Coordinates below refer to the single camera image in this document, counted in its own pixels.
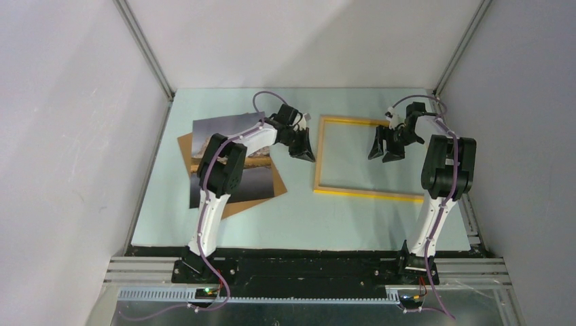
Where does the controller board with wires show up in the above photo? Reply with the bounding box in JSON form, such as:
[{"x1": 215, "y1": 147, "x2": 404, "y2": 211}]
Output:
[
  {"x1": 194, "y1": 274, "x2": 224, "y2": 300},
  {"x1": 400, "y1": 276, "x2": 428, "y2": 309}
]

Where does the grey slotted cable duct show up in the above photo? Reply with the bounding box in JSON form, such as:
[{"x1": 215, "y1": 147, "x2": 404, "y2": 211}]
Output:
[{"x1": 118, "y1": 287, "x2": 400, "y2": 305}]

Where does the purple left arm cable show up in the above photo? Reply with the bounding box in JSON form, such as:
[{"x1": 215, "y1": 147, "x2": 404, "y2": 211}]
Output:
[{"x1": 118, "y1": 90, "x2": 289, "y2": 323}]

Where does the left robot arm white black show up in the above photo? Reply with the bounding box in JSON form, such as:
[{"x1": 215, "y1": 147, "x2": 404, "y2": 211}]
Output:
[{"x1": 183, "y1": 104, "x2": 315, "y2": 283}]

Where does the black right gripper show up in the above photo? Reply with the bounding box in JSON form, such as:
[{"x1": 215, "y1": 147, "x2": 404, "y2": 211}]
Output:
[{"x1": 368, "y1": 124, "x2": 422, "y2": 163}]

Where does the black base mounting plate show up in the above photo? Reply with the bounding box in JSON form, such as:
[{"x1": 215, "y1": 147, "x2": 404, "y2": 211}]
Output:
[{"x1": 171, "y1": 248, "x2": 439, "y2": 299}]

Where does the right controller board with wires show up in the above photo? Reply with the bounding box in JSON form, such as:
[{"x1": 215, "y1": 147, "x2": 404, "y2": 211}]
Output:
[{"x1": 400, "y1": 276, "x2": 428, "y2": 309}]

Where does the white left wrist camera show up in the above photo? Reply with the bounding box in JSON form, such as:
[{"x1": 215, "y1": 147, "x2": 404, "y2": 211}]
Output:
[{"x1": 298, "y1": 113, "x2": 311, "y2": 130}]

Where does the left controller board with wires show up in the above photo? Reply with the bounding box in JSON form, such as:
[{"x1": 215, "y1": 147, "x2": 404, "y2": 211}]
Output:
[{"x1": 194, "y1": 274, "x2": 224, "y2": 300}]

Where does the brown cardboard backing board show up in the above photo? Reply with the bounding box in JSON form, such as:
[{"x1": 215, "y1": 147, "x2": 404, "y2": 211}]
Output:
[{"x1": 177, "y1": 133, "x2": 287, "y2": 219}]

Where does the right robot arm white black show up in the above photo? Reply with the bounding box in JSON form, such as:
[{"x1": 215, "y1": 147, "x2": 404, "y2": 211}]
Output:
[{"x1": 368, "y1": 102, "x2": 477, "y2": 284}]

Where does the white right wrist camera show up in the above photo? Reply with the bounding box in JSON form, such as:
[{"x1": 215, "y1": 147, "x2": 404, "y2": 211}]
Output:
[{"x1": 384, "y1": 106, "x2": 403, "y2": 129}]

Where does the landscape photo print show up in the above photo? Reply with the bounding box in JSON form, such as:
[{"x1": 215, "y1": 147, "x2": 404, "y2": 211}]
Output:
[{"x1": 189, "y1": 112, "x2": 276, "y2": 210}]

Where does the aluminium front rail frame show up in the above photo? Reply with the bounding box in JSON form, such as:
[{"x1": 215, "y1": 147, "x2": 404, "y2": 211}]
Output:
[{"x1": 105, "y1": 257, "x2": 512, "y2": 289}]

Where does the yellow wooden picture frame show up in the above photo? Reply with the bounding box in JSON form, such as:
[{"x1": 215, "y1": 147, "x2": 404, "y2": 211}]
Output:
[{"x1": 313, "y1": 115, "x2": 424, "y2": 202}]

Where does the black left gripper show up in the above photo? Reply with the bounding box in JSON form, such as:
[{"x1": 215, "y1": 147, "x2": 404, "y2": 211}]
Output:
[{"x1": 279, "y1": 127, "x2": 314, "y2": 162}]

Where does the aluminium corner post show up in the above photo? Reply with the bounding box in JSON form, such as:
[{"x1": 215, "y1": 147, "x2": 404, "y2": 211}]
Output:
[
  {"x1": 433, "y1": 0, "x2": 493, "y2": 96},
  {"x1": 113, "y1": 0, "x2": 175, "y2": 102}
]

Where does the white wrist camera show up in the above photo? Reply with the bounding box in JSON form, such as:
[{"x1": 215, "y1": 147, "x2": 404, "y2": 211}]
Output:
[
  {"x1": 384, "y1": 106, "x2": 403, "y2": 129},
  {"x1": 298, "y1": 113, "x2": 311, "y2": 130}
]

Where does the right aluminium corner post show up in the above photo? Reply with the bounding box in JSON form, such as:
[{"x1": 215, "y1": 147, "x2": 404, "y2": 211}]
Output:
[{"x1": 433, "y1": 0, "x2": 493, "y2": 96}]

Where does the left aluminium corner post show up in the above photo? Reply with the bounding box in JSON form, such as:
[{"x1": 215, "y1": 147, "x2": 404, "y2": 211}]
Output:
[{"x1": 113, "y1": 0, "x2": 175, "y2": 102}]

